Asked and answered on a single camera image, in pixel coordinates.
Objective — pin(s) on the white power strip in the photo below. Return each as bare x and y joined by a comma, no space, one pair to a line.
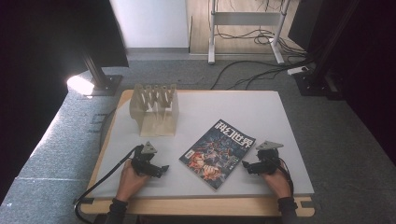
298,70

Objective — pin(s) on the grey table mat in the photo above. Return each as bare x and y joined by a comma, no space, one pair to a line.
218,105

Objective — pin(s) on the wooden table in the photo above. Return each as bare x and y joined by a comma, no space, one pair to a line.
186,207

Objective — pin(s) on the person's left hand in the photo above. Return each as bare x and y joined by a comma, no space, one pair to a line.
129,183

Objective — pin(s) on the black curtain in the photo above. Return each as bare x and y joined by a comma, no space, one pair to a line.
46,46

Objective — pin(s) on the wooden slotted rack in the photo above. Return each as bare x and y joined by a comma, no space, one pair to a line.
155,112

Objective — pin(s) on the person's right hand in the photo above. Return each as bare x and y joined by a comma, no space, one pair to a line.
278,185

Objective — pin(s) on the white wall panel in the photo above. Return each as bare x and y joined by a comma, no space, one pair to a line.
152,21

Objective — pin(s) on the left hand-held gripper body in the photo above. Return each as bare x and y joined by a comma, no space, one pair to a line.
144,163

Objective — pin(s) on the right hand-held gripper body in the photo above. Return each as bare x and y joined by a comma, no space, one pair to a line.
268,160

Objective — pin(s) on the illustrated magazine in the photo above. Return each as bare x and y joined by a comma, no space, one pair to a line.
218,154

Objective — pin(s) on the white desk frame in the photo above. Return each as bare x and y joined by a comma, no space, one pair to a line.
246,18

